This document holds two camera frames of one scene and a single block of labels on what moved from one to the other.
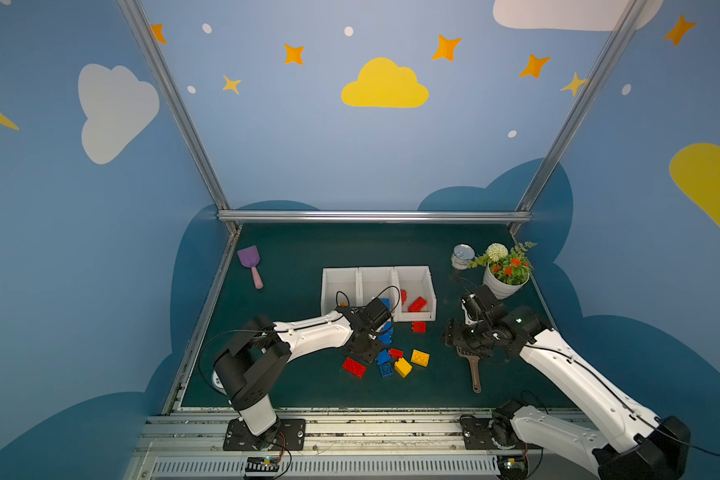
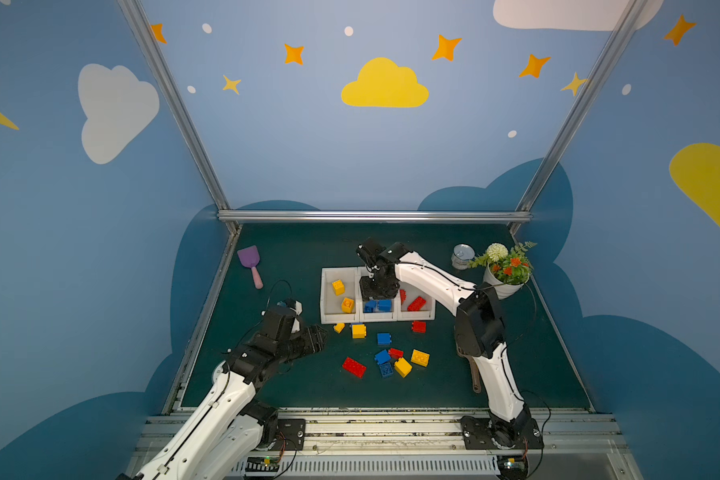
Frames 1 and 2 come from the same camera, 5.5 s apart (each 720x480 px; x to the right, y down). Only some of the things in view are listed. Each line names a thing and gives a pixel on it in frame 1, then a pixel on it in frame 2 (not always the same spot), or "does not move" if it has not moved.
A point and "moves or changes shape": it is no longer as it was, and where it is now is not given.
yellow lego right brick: (419, 357) does not move
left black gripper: (369, 344) → (303, 341)
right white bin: (416, 281) does not move
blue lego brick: (386, 369) does not move
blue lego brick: (383, 357) does not move
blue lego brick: (387, 331) moves or changes shape
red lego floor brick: (419, 326) does not move
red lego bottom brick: (417, 305) does not move
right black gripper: (465, 338) → (374, 285)
